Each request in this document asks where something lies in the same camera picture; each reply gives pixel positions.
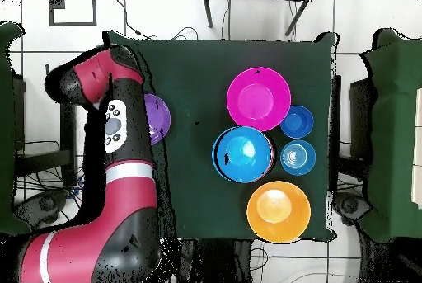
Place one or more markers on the grey square frame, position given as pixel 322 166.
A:
pixel 72 23

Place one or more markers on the purple plastic bowl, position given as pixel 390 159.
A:
pixel 160 118

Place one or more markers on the black pedestal foot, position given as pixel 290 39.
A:
pixel 39 205
pixel 351 204

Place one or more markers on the orange plastic bowl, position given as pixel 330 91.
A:
pixel 280 217

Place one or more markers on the bright blue plastic bowl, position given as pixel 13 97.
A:
pixel 242 154

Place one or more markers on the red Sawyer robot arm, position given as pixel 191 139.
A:
pixel 128 203

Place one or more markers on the green cloth side table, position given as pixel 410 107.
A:
pixel 395 131
pixel 6 131

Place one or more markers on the pink plastic bowl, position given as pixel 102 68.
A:
pixel 258 99

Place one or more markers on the translucent teal plastic bowl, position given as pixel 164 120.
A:
pixel 298 157

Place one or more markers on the dark green table cloth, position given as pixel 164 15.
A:
pixel 197 75

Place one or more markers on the small dark blue bowl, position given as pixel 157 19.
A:
pixel 297 122

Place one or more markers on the white box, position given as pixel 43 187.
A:
pixel 418 164

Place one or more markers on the black table frame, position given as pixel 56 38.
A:
pixel 43 161

